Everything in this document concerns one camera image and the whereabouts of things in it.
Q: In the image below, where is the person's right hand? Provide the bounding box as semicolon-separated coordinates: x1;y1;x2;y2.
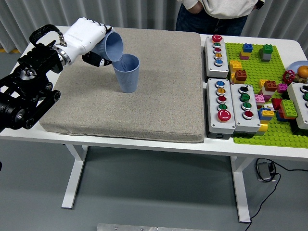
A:
186;3;204;14

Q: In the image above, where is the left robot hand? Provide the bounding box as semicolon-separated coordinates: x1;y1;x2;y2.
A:
63;17;114;68

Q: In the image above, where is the blue ribbed cup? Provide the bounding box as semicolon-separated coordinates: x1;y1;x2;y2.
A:
91;31;125;63
112;54;141;94

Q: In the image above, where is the person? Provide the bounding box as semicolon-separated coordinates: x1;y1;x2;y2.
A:
175;0;265;37

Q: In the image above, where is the grey curtain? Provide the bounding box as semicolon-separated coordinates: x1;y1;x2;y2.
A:
0;0;308;55

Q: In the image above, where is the grey five-button control box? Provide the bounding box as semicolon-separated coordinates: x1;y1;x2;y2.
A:
205;78;236;140
204;34;230;79

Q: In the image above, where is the brown toy brick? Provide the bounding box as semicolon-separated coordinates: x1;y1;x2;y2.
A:
263;80;278;92
234;69;248;82

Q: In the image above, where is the grey toy brick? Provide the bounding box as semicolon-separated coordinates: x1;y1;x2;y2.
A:
258;49;272;63

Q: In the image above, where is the green studded baseplate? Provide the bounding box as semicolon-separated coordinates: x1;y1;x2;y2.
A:
223;42;308;149

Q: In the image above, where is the grey-brown mat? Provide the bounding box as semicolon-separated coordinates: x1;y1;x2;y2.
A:
39;26;205;144

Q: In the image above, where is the white toy brick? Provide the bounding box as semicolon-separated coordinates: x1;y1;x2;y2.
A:
260;87;275;97

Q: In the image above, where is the blue plate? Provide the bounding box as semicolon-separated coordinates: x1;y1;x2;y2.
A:
287;60;308;80

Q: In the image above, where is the red valve wheel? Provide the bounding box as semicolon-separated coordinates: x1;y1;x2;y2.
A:
282;69;295;84

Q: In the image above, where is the red toy brick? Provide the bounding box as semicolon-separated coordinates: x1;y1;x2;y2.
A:
271;98;283;111

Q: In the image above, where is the brown toy food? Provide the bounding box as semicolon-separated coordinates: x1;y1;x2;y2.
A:
295;73;308;84

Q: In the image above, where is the grey four-button control box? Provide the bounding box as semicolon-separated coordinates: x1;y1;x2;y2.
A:
230;83;262;138

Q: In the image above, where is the grey button control box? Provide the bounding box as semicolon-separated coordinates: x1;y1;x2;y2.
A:
286;82;308;130

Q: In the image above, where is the lime green toy brick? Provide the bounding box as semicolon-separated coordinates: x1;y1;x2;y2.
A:
280;99;298;120

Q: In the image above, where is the white table leg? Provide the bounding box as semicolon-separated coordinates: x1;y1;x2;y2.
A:
61;144;89;209
230;155;256;223

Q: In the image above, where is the grey power adapter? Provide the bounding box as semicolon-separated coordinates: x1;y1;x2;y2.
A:
255;161;275;181

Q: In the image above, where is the black power cable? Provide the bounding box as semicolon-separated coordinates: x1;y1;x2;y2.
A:
245;172;282;231
269;161;308;172

